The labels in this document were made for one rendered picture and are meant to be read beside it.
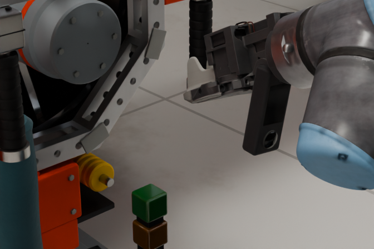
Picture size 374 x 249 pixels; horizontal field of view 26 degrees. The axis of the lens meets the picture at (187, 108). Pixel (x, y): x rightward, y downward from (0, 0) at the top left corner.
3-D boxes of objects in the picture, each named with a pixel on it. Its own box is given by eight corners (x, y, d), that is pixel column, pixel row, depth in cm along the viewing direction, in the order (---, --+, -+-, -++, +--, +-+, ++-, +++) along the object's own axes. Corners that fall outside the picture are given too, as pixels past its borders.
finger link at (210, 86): (208, 86, 109) (252, 73, 102) (211, 99, 109) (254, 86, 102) (181, 89, 106) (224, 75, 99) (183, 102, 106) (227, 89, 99)
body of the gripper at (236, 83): (241, 34, 108) (307, 10, 99) (254, 98, 108) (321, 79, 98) (198, 36, 103) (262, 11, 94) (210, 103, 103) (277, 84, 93)
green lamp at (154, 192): (151, 204, 122) (151, 181, 120) (168, 215, 119) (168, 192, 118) (131, 214, 120) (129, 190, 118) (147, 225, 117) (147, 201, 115)
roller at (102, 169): (38, 138, 172) (37, 113, 170) (123, 191, 152) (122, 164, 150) (15, 146, 169) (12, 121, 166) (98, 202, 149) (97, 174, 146)
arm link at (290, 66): (355, 79, 95) (300, 85, 89) (325, 86, 99) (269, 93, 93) (340, 5, 96) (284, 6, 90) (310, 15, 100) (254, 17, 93)
